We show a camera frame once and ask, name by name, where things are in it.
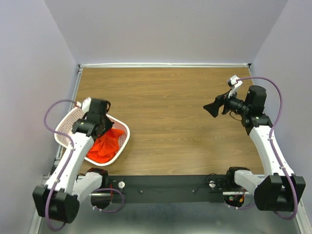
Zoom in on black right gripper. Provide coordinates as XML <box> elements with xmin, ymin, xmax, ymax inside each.
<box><xmin>203</xmin><ymin>87</ymin><xmax>250</xmax><ymax>117</ymax></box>

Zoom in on orange t shirt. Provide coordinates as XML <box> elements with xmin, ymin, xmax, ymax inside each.
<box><xmin>87</xmin><ymin>128</ymin><xmax>124</xmax><ymax>163</ymax></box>

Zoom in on white perforated plastic basket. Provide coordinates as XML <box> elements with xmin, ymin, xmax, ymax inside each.
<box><xmin>56</xmin><ymin>107</ymin><xmax>130</xmax><ymax>166</ymax></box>

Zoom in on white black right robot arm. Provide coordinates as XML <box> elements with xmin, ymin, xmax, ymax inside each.
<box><xmin>203</xmin><ymin>85</ymin><xmax>306</xmax><ymax>213</ymax></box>

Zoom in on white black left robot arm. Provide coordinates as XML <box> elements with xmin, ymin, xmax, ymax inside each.
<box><xmin>33</xmin><ymin>98</ymin><xmax>114</xmax><ymax>231</ymax></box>

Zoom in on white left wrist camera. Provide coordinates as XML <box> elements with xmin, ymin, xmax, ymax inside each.
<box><xmin>76</xmin><ymin>97</ymin><xmax>92</xmax><ymax>114</ymax></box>

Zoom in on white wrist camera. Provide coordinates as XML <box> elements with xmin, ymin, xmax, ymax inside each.
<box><xmin>76</xmin><ymin>97</ymin><xmax>92</xmax><ymax>114</ymax></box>
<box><xmin>228</xmin><ymin>75</ymin><xmax>243</xmax><ymax>98</ymax></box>

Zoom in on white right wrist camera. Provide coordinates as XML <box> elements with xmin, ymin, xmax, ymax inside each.
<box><xmin>228</xmin><ymin>75</ymin><xmax>243</xmax><ymax>98</ymax></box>

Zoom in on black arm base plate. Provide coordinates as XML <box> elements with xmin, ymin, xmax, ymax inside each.
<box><xmin>80</xmin><ymin>174</ymin><xmax>254</xmax><ymax>204</ymax></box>

